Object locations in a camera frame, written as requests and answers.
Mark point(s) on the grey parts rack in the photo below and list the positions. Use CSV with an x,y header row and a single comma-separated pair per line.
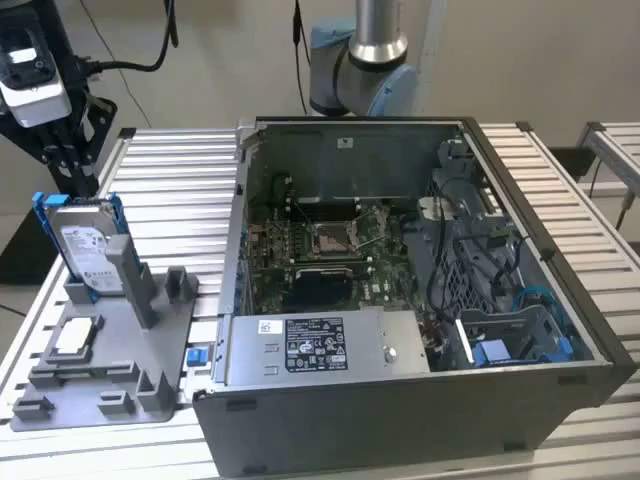
x,y
115,395

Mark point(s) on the silver CPU chip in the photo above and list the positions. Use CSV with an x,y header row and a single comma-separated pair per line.
x,y
74,336

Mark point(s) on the black box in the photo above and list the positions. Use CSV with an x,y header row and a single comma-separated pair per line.
x,y
570,162

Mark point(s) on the white label sticker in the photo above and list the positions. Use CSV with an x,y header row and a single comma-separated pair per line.
x,y
346,143

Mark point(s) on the grey disk bay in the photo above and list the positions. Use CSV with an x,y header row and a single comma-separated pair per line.
x,y
520,325

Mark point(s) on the metal slat side table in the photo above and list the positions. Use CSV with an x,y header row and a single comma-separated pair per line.
x,y
617,145

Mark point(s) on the hard disk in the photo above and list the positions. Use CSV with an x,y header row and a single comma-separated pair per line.
x,y
82,245

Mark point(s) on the green RAM stick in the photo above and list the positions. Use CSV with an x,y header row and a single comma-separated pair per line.
x,y
90,372

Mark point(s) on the blue case latch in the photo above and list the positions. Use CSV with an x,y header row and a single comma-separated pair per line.
x,y
195,356

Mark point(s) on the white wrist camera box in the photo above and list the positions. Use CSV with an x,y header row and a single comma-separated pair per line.
x,y
35,95

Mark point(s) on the CPU socket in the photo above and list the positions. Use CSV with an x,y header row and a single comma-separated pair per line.
x,y
334,238

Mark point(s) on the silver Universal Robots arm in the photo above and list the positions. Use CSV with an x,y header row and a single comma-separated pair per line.
x,y
370,60

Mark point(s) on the silver power supply unit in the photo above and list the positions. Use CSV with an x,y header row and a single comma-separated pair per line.
x,y
320,345

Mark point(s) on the open black PC case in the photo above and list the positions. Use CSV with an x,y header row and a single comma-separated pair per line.
x,y
400,430

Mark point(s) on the green motherboard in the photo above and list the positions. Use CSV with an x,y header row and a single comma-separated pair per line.
x,y
390,290

